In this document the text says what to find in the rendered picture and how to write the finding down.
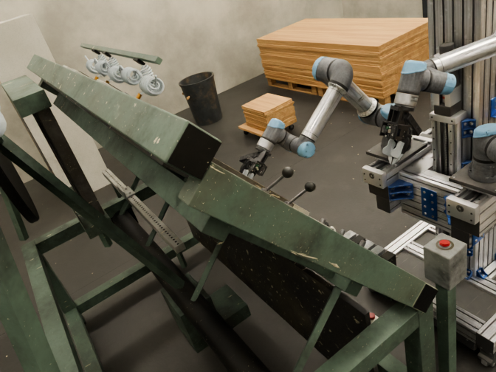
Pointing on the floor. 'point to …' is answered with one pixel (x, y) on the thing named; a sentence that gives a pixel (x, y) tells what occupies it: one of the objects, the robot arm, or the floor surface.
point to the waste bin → (202, 97)
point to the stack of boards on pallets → (345, 52)
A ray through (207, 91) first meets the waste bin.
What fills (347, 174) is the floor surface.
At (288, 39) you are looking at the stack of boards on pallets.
